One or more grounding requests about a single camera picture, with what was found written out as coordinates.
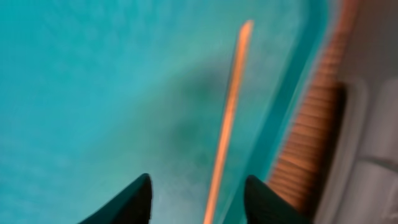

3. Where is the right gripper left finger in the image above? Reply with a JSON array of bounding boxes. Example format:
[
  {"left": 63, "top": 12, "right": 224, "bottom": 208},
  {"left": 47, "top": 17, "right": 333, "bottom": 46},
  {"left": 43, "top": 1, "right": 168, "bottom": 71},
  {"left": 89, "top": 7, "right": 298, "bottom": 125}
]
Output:
[{"left": 80, "top": 174, "right": 152, "bottom": 224}]

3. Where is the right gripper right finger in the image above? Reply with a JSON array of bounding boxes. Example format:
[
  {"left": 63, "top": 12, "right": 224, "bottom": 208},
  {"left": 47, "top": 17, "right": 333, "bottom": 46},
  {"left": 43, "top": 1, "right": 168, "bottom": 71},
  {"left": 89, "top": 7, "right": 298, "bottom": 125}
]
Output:
[{"left": 244, "top": 175, "right": 311, "bottom": 224}]

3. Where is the grey dishwasher rack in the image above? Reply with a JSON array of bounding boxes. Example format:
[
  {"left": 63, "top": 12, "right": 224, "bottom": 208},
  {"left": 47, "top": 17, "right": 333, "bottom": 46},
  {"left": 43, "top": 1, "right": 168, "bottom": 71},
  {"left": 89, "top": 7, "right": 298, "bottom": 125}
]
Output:
[{"left": 314, "top": 0, "right": 397, "bottom": 223}]

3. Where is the right wooden chopstick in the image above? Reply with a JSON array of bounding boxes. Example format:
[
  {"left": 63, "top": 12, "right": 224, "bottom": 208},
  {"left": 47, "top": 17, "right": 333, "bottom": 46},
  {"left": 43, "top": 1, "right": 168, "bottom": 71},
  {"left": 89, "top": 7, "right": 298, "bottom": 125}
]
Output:
[{"left": 203, "top": 20, "right": 254, "bottom": 224}]

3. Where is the teal plastic tray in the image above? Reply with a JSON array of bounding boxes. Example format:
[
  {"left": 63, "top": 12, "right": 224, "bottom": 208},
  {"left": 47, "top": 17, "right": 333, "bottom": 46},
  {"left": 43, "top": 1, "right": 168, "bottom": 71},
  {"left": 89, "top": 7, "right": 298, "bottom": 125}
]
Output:
[{"left": 1, "top": 0, "right": 335, "bottom": 223}]

